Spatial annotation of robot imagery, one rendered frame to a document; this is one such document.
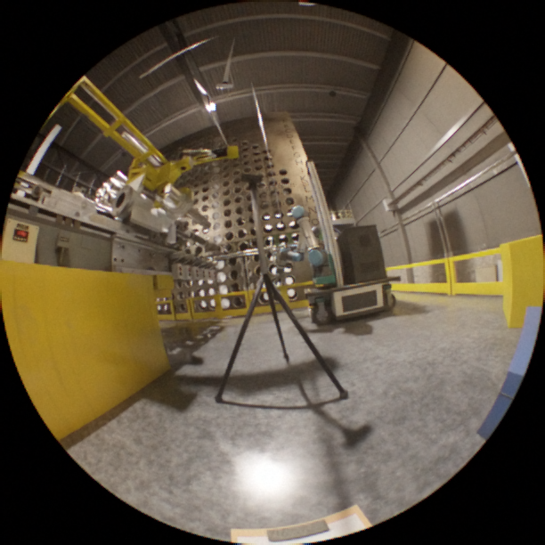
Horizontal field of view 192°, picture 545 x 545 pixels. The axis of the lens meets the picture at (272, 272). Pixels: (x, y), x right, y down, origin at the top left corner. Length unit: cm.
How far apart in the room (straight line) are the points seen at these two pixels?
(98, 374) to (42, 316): 32
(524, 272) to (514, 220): 535
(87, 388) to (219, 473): 56
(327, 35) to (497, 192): 825
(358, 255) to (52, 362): 198
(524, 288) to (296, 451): 119
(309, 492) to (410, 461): 23
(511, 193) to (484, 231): 169
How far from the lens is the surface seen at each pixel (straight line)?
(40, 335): 76
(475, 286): 193
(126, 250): 142
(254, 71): 933
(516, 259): 114
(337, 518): 44
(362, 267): 154
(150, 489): 56
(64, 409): 83
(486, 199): 672
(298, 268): 330
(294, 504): 45
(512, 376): 49
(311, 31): 939
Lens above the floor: 44
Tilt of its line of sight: 4 degrees up
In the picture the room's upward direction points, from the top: 8 degrees counter-clockwise
